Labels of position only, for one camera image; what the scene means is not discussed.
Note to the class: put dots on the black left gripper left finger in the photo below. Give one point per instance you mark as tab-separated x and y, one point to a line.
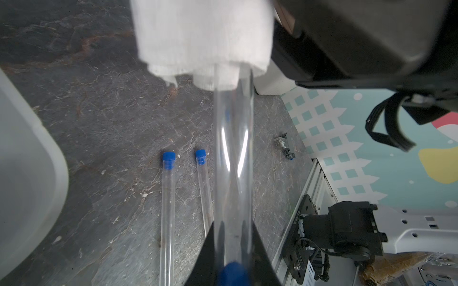
204	272

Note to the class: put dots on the white rectangular plastic tray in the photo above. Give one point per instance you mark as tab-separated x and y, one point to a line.
34	179

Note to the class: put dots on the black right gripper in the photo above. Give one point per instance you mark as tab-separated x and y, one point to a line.
409	46

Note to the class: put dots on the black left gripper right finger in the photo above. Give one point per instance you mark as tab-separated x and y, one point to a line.
261	270

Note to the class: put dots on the small metal blue clip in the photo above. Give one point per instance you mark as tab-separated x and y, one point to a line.
284	145

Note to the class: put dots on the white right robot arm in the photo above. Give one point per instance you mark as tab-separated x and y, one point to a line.
361	230

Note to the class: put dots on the white wiping cloth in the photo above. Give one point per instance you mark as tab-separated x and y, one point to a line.
216	42

